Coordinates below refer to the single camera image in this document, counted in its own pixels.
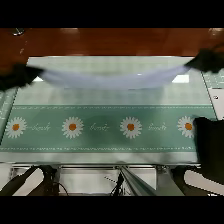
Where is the pale lavender garment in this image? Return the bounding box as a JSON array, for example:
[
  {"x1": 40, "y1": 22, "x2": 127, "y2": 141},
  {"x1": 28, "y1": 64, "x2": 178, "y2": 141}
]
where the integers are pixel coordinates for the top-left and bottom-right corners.
[{"x1": 37, "y1": 63, "x2": 192, "y2": 91}]

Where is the black cable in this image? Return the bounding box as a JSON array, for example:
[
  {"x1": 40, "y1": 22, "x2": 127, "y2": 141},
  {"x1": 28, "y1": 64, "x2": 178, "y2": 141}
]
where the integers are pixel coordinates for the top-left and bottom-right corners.
[{"x1": 104, "y1": 171, "x2": 128, "y2": 197}]

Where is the silver frame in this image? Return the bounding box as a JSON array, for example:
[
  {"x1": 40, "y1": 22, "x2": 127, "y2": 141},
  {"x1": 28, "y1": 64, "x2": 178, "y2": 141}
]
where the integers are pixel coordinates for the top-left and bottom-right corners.
[{"x1": 0, "y1": 70, "x2": 224, "y2": 197}]

